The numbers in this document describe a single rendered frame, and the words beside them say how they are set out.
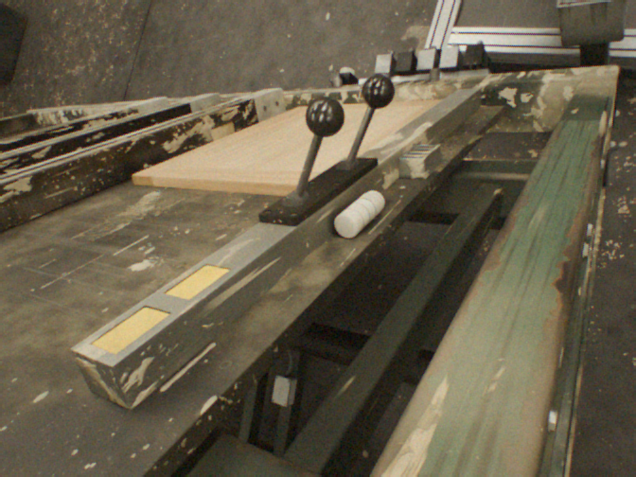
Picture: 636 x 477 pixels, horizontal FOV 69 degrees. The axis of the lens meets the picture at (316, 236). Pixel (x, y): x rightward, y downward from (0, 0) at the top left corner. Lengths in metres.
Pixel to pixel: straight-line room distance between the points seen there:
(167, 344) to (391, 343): 0.20
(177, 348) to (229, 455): 0.09
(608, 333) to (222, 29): 2.51
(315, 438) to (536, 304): 0.18
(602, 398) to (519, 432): 1.69
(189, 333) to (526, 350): 0.24
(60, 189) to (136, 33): 2.88
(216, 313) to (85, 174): 0.58
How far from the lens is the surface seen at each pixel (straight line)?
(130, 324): 0.38
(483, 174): 0.80
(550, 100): 1.10
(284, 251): 0.45
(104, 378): 0.36
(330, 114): 0.44
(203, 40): 3.17
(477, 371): 0.26
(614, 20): 1.19
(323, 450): 0.37
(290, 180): 0.69
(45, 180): 0.89
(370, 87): 0.54
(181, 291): 0.40
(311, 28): 2.65
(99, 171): 0.94
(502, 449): 0.23
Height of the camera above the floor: 1.90
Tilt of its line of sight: 58 degrees down
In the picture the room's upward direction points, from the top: 76 degrees counter-clockwise
